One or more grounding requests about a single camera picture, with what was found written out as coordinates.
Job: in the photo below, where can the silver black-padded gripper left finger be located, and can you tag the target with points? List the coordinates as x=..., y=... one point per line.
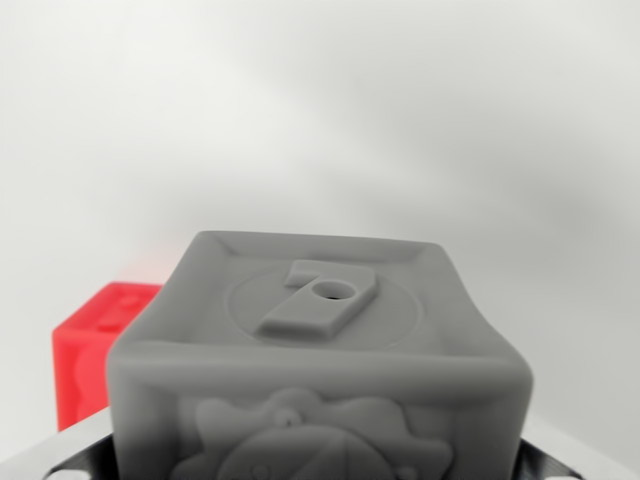
x=75, y=457

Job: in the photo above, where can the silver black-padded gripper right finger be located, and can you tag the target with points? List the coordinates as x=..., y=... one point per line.
x=542, y=465

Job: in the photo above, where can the grey embossed lion cube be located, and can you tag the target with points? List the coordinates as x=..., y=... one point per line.
x=320, y=370

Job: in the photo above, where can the red embossed cube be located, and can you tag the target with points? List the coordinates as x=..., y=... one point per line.
x=85, y=350

